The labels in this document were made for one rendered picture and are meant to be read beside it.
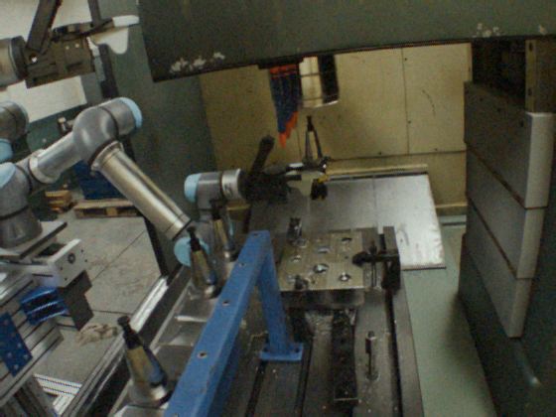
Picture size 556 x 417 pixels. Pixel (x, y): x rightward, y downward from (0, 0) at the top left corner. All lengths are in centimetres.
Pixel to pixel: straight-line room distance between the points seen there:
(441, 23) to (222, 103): 157
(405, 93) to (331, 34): 140
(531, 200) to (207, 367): 64
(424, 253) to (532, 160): 105
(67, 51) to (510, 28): 66
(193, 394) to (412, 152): 173
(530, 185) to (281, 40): 52
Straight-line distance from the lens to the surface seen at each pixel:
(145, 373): 50
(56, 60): 69
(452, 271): 174
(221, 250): 74
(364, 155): 203
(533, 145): 79
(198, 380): 51
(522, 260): 90
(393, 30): 61
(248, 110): 203
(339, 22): 60
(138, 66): 155
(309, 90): 86
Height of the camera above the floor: 158
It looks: 23 degrees down
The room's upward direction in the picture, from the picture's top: 9 degrees counter-clockwise
